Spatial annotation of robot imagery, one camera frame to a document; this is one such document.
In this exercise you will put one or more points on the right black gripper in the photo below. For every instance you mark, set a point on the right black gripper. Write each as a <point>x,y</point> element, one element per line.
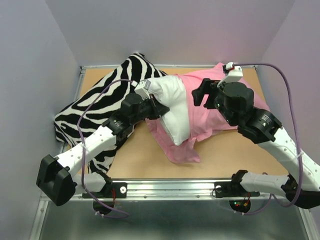
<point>206,87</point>

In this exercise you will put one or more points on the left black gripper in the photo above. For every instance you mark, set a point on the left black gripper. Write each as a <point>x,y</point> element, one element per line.
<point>158,109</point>

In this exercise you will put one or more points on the white pillow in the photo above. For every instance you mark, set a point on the white pillow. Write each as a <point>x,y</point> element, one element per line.
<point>174,125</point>

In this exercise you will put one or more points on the plain pink pillow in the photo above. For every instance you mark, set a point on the plain pink pillow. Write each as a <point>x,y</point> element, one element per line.
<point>203,122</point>

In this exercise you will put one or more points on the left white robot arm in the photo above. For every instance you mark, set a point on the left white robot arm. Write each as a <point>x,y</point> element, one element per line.
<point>58,176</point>

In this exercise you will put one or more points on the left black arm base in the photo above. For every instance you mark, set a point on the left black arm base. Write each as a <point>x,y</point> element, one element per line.
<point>112,189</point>

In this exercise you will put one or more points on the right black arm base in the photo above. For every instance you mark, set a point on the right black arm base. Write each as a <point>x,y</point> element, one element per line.
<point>228,189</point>

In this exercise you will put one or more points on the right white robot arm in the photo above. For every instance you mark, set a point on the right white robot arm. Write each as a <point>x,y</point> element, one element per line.
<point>301,185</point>

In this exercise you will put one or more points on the zebra striped pillow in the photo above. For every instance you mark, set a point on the zebra striped pillow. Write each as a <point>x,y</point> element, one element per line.
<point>88,112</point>

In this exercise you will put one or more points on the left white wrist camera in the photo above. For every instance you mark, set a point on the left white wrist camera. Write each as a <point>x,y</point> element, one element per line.
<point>142,89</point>

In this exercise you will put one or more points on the aluminium frame rail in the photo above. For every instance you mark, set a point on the aluminium frame rail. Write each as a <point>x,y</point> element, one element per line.
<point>147,190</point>

